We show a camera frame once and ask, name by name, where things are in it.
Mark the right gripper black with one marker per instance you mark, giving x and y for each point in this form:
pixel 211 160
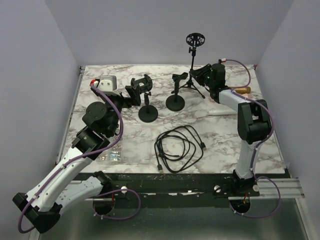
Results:
pixel 199 74

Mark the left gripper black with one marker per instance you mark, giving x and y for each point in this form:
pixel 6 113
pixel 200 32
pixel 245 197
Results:
pixel 134 93

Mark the black round-base shockmount stand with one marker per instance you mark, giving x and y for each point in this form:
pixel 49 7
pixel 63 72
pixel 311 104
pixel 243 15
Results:
pixel 147 113

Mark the black tripod shockmount stand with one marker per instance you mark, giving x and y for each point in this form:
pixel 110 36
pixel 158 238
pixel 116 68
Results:
pixel 194 40

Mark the black round-base clip stand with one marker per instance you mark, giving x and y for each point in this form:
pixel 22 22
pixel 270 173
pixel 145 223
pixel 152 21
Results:
pixel 175 102

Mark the white grey microphone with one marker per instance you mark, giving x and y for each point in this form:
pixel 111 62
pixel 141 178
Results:
pixel 221 112

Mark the gold microphone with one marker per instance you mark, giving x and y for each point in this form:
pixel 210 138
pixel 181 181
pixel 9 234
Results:
pixel 242 90

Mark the pink microphone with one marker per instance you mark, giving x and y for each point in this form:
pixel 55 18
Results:
pixel 249 95

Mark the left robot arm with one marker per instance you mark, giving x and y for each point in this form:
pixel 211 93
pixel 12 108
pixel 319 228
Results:
pixel 42 206

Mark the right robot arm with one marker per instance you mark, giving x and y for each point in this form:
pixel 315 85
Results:
pixel 254 124

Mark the clear plastic screw box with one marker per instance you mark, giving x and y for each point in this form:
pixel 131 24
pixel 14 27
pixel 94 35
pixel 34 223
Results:
pixel 135 147

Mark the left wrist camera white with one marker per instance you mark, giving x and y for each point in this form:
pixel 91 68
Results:
pixel 106 84

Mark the black mounting rail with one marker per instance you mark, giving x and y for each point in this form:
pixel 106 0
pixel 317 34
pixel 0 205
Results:
pixel 163 190

